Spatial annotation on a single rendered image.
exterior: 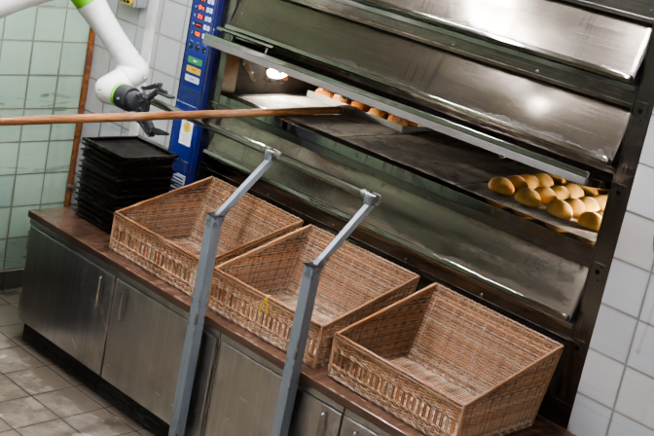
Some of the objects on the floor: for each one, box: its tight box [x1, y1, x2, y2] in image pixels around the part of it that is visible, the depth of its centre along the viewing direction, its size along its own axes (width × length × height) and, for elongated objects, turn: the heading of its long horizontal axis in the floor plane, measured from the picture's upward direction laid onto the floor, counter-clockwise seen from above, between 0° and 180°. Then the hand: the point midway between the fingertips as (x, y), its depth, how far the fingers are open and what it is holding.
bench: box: [18, 206, 577, 436], centre depth 448 cm, size 56×242×58 cm, turn 11°
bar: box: [147, 94, 381, 436], centre depth 436 cm, size 31×127×118 cm, turn 11°
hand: (166, 115), depth 436 cm, fingers open, 13 cm apart
